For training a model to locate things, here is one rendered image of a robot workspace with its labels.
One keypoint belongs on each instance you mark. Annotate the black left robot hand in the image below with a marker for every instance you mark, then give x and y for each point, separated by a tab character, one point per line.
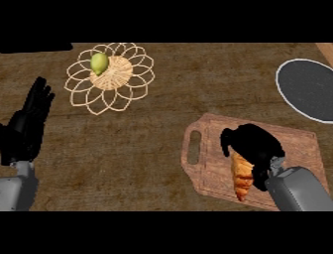
24	129

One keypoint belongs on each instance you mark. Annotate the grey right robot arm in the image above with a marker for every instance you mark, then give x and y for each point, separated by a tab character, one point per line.
298	190

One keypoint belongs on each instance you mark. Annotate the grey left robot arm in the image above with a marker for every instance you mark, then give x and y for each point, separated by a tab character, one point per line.
9	189

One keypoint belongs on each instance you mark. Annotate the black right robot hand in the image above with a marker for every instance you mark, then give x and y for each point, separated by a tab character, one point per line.
254	142

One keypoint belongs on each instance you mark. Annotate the dark grey round pan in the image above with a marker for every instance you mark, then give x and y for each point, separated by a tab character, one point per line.
315	91

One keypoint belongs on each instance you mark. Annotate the golden brown croissant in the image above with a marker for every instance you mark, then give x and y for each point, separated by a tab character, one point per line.
242	177

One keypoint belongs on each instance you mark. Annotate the black appliance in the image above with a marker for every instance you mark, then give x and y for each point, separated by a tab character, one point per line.
31	47

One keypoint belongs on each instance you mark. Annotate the green pear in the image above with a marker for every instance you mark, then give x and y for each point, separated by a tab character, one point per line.
99	63

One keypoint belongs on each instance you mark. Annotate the brown wooden cutting board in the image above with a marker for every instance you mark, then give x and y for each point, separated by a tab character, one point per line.
208	158

